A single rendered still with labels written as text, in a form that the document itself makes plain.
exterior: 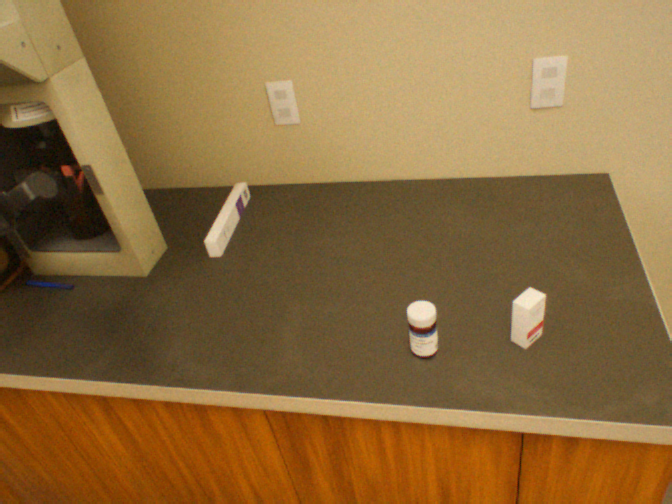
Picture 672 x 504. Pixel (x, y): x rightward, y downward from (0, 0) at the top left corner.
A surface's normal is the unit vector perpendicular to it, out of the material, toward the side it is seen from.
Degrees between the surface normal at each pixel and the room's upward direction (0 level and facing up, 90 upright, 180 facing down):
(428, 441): 90
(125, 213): 90
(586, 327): 0
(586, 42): 90
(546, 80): 90
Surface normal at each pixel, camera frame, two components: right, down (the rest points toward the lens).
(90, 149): 0.96, 0.00
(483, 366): -0.19, -0.79
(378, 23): -0.21, 0.62
